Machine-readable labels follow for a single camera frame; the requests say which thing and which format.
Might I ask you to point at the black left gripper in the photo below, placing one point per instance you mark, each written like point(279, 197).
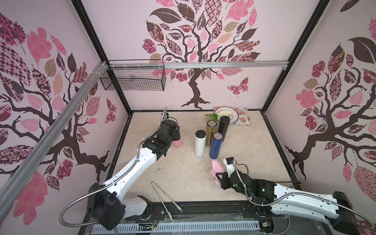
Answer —
point(174, 130)

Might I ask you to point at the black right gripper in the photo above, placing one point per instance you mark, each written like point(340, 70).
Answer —
point(223, 179)

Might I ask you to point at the pink towel cloth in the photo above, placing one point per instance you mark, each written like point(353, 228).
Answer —
point(217, 167)

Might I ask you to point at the pink thermos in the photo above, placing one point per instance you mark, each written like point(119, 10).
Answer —
point(177, 144)

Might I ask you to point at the blue thermos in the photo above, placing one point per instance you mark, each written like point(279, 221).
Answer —
point(216, 143)

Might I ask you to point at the white thermos black lid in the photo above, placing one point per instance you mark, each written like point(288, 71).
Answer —
point(200, 143)

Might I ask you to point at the gold thermos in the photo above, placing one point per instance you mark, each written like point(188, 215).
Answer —
point(210, 130)

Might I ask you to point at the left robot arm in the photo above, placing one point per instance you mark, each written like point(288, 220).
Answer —
point(104, 201)

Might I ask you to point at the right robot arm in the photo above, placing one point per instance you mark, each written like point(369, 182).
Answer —
point(335, 209)

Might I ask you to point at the round glass coaster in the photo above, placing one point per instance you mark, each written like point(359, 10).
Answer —
point(125, 165)

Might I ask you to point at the floral rectangular tray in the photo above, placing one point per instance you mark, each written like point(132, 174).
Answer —
point(244, 119)

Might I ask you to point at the metal tongs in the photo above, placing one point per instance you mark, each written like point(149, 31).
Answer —
point(162, 196)

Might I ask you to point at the white round plate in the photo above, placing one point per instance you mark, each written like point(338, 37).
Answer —
point(235, 116)

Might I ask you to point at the toy napa cabbage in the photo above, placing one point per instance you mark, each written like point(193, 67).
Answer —
point(224, 113)

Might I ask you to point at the horizontal aluminium back bar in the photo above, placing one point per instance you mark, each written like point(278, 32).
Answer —
point(202, 65)

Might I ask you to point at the diagonal aluminium left bar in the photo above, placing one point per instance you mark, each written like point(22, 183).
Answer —
point(16, 183)

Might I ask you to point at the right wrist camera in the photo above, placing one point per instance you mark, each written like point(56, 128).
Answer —
point(230, 165)

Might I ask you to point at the white slotted cable duct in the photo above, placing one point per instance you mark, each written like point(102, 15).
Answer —
point(179, 227)

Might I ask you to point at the black wire basket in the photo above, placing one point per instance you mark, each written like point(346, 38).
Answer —
point(135, 75)

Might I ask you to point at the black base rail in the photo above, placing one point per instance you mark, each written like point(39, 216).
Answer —
point(204, 211)

